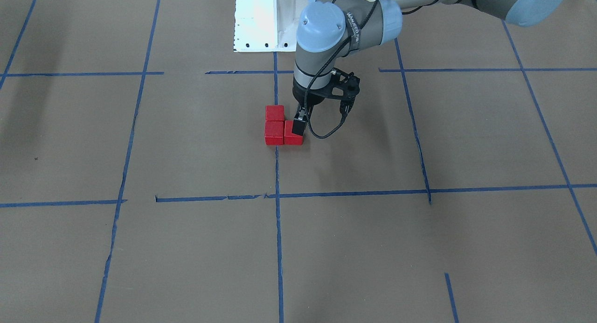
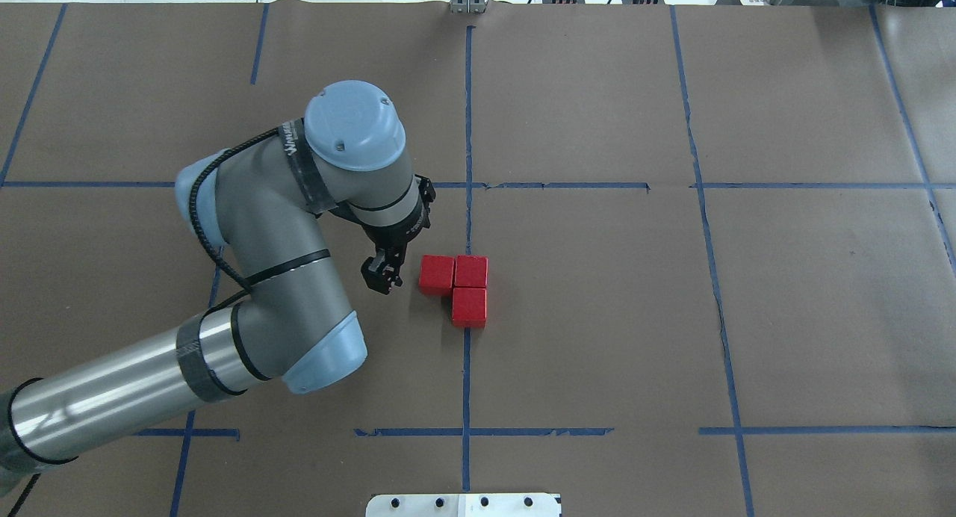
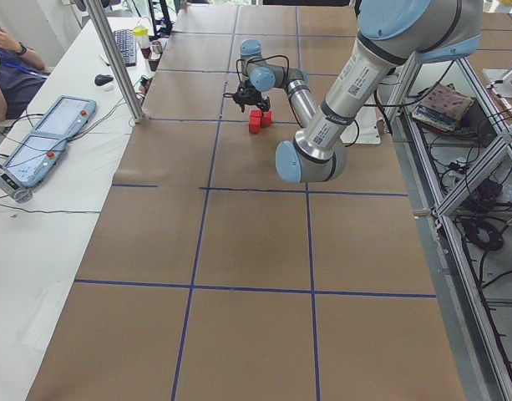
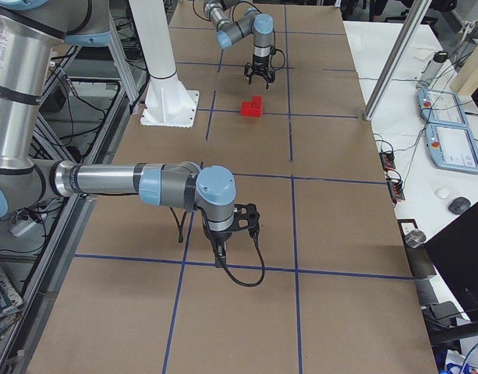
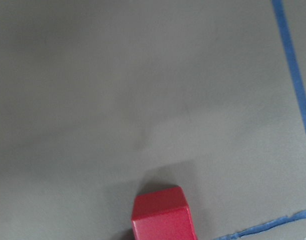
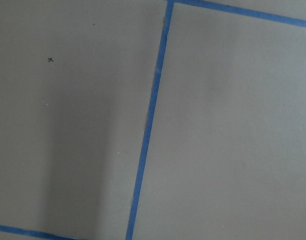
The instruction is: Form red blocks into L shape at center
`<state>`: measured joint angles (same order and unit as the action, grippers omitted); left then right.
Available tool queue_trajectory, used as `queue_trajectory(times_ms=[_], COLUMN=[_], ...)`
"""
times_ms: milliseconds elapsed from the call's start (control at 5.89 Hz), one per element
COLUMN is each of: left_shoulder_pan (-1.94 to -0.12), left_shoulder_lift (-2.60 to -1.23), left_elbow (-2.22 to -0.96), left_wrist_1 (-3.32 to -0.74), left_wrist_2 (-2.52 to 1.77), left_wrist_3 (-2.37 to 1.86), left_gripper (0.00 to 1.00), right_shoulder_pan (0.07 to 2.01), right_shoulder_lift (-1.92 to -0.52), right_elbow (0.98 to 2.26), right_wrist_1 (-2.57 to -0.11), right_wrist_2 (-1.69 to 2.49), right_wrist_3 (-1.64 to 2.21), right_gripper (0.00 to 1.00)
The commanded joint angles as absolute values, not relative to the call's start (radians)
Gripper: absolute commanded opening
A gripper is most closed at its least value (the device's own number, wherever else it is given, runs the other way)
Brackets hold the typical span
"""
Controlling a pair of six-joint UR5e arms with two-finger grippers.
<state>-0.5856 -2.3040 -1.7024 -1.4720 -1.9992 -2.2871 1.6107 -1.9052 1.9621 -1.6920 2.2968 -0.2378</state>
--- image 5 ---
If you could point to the red block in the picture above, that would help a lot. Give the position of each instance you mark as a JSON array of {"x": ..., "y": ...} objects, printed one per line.
[{"x": 162, "y": 215}]

